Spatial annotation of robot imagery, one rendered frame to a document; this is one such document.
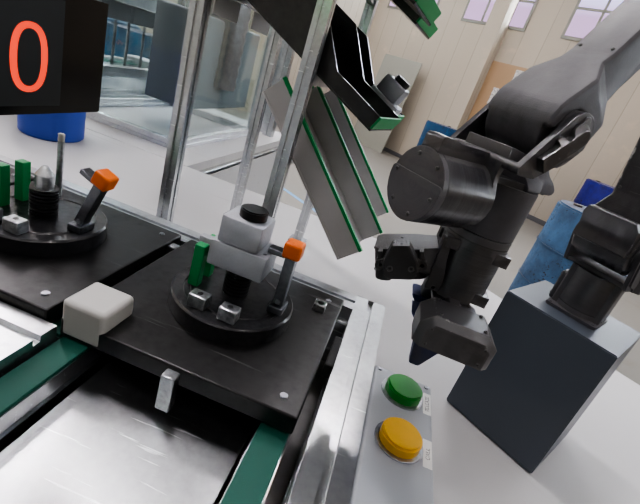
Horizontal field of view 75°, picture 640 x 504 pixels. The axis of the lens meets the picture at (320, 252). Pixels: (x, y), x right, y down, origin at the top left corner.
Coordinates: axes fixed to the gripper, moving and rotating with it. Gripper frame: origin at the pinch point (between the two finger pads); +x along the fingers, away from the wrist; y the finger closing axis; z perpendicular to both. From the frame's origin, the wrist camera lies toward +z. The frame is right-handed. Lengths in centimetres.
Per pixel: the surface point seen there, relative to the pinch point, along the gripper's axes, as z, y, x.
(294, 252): 15.7, -0.8, -2.8
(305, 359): 10.6, 2.0, 7.0
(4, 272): 41.7, 7.6, 7.3
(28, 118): 101, -54, 14
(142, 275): 32.0, -0.9, 7.2
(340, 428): 5.0, 7.4, 8.7
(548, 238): -112, -276, 36
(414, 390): -1.5, 0.0, 6.7
